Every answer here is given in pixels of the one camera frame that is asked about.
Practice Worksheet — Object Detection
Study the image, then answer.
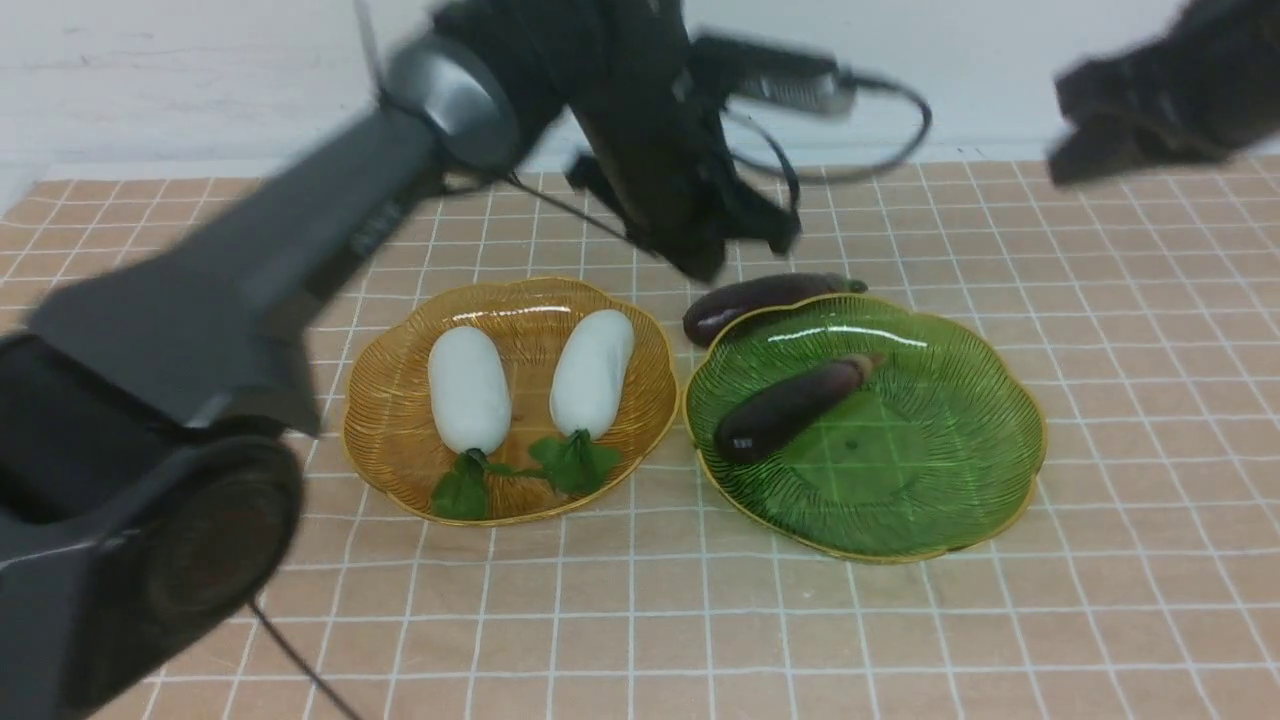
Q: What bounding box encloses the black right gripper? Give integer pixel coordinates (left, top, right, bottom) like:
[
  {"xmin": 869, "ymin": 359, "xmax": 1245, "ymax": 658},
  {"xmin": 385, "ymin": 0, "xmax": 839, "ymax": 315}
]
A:
[{"xmin": 1050, "ymin": 1, "xmax": 1279, "ymax": 187}]

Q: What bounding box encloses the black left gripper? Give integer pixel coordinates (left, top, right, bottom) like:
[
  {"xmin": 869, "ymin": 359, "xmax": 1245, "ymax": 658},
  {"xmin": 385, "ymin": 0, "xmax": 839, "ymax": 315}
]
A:
[{"xmin": 566, "ymin": 60, "xmax": 800, "ymax": 284}]

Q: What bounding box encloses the purple eggplant back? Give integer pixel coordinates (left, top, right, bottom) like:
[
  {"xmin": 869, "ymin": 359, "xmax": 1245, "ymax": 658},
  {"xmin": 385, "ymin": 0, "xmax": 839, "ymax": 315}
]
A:
[{"xmin": 682, "ymin": 272, "xmax": 869, "ymax": 348}]

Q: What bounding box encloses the purple eggplant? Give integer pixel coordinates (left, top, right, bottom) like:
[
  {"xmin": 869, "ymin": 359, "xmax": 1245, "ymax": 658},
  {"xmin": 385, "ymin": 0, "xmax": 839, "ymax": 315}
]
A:
[
  {"xmin": 682, "ymin": 272, "xmax": 869, "ymax": 348},
  {"xmin": 713, "ymin": 354, "xmax": 886, "ymax": 464}
]

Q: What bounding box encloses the white radish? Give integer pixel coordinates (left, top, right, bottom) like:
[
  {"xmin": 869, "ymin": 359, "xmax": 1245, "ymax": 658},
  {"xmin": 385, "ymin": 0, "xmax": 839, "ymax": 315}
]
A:
[
  {"xmin": 529, "ymin": 309, "xmax": 635, "ymax": 497},
  {"xmin": 428, "ymin": 325, "xmax": 513, "ymax": 521}
]

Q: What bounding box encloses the purple eggplant front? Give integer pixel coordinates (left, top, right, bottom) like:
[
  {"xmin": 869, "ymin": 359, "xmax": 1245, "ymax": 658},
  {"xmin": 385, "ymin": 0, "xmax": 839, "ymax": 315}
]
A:
[{"xmin": 713, "ymin": 354, "xmax": 886, "ymax": 464}]

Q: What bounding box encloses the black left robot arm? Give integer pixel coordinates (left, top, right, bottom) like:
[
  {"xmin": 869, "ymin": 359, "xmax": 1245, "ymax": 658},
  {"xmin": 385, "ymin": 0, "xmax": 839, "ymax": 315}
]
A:
[{"xmin": 1, "ymin": 1, "xmax": 790, "ymax": 719}]

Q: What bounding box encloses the beige checkered tablecloth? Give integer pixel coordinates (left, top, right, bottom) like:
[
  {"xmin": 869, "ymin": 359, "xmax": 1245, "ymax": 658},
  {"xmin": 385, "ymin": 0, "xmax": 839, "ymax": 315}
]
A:
[{"xmin": 0, "ymin": 156, "xmax": 1280, "ymax": 720}]

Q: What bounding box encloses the green ribbed plastic plate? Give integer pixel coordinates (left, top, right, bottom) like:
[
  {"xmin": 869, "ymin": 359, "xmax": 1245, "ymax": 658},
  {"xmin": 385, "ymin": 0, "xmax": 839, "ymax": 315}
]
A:
[{"xmin": 684, "ymin": 293, "xmax": 1048, "ymax": 564}]

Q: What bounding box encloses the amber ribbed plastic plate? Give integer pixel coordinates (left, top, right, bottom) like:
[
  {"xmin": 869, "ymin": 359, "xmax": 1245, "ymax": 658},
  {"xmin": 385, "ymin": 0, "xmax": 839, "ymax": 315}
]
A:
[{"xmin": 343, "ymin": 277, "xmax": 681, "ymax": 527}]

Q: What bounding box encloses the black left camera cable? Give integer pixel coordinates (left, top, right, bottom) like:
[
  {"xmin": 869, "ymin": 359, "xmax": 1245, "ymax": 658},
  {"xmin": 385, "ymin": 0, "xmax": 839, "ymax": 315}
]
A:
[{"xmin": 721, "ymin": 70, "xmax": 933, "ymax": 241}]

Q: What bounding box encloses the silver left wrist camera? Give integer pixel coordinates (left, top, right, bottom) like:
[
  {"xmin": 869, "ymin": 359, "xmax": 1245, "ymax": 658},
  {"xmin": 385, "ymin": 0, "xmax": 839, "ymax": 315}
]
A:
[{"xmin": 689, "ymin": 35, "xmax": 858, "ymax": 118}]

